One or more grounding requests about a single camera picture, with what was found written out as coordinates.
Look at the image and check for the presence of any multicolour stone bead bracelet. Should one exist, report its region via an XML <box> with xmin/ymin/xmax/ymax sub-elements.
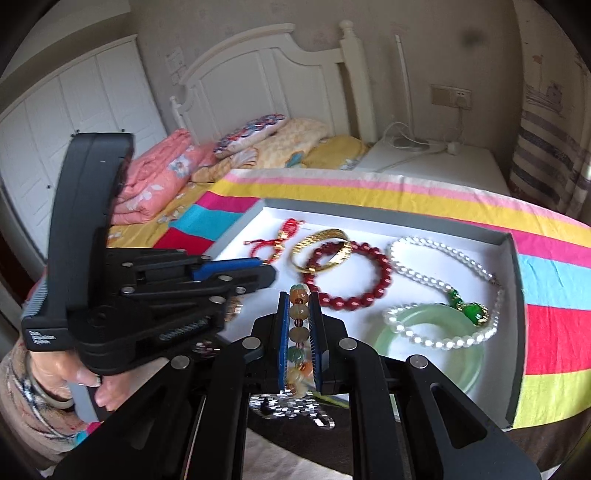
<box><xmin>284</xmin><ymin>282</ymin><xmax>316</xmax><ymax>399</ymax></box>

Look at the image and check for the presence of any gold silver bangle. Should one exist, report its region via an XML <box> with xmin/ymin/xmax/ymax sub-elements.
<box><xmin>224</xmin><ymin>297</ymin><xmax>243</xmax><ymax>323</ymax></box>

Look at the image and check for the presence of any red cord bracelet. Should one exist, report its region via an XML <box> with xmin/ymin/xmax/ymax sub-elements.
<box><xmin>243</xmin><ymin>218</ymin><xmax>306</xmax><ymax>265</ymax></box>

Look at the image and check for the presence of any dark red bead bracelet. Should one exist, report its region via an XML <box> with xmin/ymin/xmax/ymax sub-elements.
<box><xmin>301</xmin><ymin>240</ymin><xmax>394</xmax><ymax>311</ymax></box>

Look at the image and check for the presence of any gold band bracelet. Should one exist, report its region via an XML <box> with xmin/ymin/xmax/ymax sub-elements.
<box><xmin>289</xmin><ymin>228</ymin><xmax>353</xmax><ymax>275</ymax></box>

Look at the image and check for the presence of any green jade bangle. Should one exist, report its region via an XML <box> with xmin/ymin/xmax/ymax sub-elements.
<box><xmin>370</xmin><ymin>304</ymin><xmax>484</xmax><ymax>393</ymax></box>

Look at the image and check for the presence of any white pearl necklace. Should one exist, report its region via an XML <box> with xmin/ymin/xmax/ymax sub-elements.
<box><xmin>382</xmin><ymin>235</ymin><xmax>506</xmax><ymax>351</ymax></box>

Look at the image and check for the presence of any left patterned sleeve forearm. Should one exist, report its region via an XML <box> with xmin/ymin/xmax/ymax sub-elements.
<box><xmin>1</xmin><ymin>339</ymin><xmax>88</xmax><ymax>472</ymax></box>

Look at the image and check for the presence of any grey jewelry tray box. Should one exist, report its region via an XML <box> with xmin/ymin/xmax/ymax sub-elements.
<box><xmin>199</xmin><ymin>199</ymin><xmax>525</xmax><ymax>430</ymax></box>

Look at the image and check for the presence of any person left hand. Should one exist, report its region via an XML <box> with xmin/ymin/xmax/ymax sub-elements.
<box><xmin>29</xmin><ymin>351</ymin><xmax>143</xmax><ymax>411</ymax></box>

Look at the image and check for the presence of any pink folded quilt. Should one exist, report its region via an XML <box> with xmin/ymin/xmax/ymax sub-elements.
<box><xmin>111</xmin><ymin>129</ymin><xmax>217</xmax><ymax>225</ymax></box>

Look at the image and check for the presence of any patterned round pillow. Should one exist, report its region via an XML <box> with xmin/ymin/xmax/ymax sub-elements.
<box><xmin>213</xmin><ymin>113</ymin><xmax>288</xmax><ymax>160</ymax></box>

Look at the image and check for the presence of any yellow bed sheet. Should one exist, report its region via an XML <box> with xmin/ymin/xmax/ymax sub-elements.
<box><xmin>107</xmin><ymin>136</ymin><xmax>369</xmax><ymax>254</ymax></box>

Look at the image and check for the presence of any white wardrobe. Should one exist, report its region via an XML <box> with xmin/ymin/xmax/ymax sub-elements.
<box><xmin>1</xmin><ymin>36</ymin><xmax>166</xmax><ymax>256</ymax></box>

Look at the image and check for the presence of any white bed headboard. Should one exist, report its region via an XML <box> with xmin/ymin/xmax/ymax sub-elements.
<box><xmin>169</xmin><ymin>20</ymin><xmax>379</xmax><ymax>144</ymax></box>

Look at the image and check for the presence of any striped colourful table cloth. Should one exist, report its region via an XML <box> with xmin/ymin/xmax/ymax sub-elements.
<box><xmin>151</xmin><ymin>167</ymin><xmax>591</xmax><ymax>471</ymax></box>

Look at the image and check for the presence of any white bedside table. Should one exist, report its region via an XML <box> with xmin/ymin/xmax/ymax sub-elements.
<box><xmin>353</xmin><ymin>140</ymin><xmax>510</xmax><ymax>196</ymax></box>

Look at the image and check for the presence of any striped curtain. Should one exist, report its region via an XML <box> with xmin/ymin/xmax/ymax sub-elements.
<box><xmin>509</xmin><ymin>1</ymin><xmax>590</xmax><ymax>219</ymax></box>

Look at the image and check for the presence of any white standing lamp rod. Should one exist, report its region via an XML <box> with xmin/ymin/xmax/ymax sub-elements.
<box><xmin>394</xmin><ymin>34</ymin><xmax>418</xmax><ymax>151</ymax></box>

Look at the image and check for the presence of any white charger cable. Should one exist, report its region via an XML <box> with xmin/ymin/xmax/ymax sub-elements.
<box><xmin>378</xmin><ymin>106</ymin><xmax>465</xmax><ymax>173</ymax></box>

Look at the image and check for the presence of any wall power socket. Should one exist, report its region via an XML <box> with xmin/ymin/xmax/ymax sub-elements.
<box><xmin>431</xmin><ymin>85</ymin><xmax>472</xmax><ymax>110</ymax></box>

